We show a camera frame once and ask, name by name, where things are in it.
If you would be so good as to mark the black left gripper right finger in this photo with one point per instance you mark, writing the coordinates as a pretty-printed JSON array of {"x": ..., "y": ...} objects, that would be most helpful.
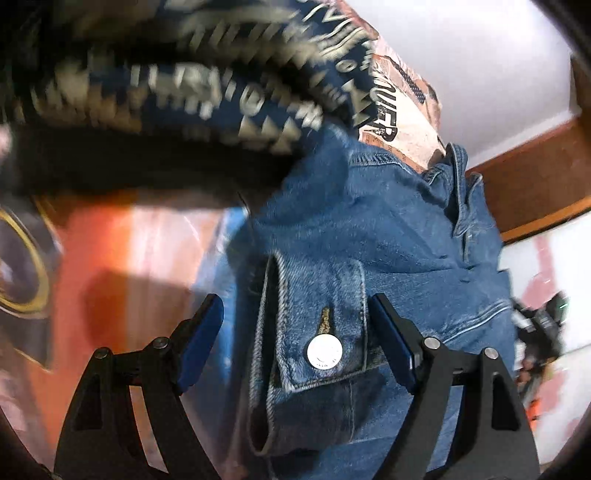
[{"x": 466, "y": 420}]

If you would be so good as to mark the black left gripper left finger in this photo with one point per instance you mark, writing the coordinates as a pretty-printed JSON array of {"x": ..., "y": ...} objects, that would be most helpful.
[{"x": 99, "y": 437}]

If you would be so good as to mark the blue denim jacket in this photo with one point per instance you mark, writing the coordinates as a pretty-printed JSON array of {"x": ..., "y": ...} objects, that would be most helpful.
[{"x": 308, "y": 393}]

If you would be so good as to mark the brown wooden door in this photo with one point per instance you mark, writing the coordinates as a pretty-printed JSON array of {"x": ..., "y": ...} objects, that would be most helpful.
[{"x": 544, "y": 182}]

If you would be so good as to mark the newspaper print bed sheet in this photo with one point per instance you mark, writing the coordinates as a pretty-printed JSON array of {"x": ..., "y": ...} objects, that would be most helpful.
[{"x": 119, "y": 268}]

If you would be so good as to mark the navy patterned cloth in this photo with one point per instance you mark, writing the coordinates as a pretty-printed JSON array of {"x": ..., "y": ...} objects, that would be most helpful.
[{"x": 99, "y": 95}]

